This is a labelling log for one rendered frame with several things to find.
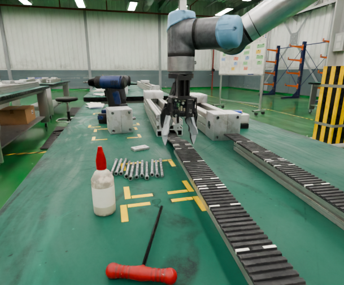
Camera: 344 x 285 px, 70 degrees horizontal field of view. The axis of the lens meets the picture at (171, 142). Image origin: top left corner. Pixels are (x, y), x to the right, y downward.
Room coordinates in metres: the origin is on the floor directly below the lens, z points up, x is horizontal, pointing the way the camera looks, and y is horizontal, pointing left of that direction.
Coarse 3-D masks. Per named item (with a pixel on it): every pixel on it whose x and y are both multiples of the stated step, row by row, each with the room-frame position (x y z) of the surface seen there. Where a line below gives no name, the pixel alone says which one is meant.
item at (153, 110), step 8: (144, 104) 1.64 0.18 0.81; (152, 104) 1.21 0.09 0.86; (160, 104) 1.36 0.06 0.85; (152, 112) 1.13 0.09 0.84; (160, 112) 0.96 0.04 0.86; (152, 120) 1.07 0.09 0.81; (176, 120) 0.91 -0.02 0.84; (160, 128) 0.90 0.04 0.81; (176, 128) 0.91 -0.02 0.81; (160, 136) 0.90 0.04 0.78
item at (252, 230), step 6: (228, 228) 0.28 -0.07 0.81; (234, 228) 0.28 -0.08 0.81; (240, 228) 0.28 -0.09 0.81; (246, 228) 0.28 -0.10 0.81; (252, 228) 0.28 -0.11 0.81; (258, 228) 0.29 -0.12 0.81; (228, 234) 0.27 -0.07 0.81; (234, 234) 0.27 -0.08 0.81; (240, 234) 0.27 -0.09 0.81; (246, 234) 0.27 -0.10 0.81; (252, 234) 0.27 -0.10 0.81; (258, 234) 0.27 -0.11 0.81
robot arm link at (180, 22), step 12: (180, 12) 0.68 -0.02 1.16; (192, 12) 0.69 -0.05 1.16; (168, 24) 0.70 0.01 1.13; (180, 24) 0.68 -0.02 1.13; (192, 24) 0.66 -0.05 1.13; (168, 36) 0.70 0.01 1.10; (180, 36) 0.67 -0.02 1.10; (168, 48) 0.70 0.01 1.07; (180, 48) 0.68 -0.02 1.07; (192, 48) 0.68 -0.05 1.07
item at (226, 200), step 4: (204, 200) 0.37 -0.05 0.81; (208, 200) 0.36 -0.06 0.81; (212, 200) 0.36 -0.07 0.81; (216, 200) 0.36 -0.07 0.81; (220, 200) 0.36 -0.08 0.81; (224, 200) 0.36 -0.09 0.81; (228, 200) 0.36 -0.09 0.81; (232, 200) 0.36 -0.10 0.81; (236, 200) 0.36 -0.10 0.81; (208, 204) 0.35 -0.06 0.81; (212, 204) 0.35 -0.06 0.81; (216, 204) 0.35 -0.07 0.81; (220, 204) 0.35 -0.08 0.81
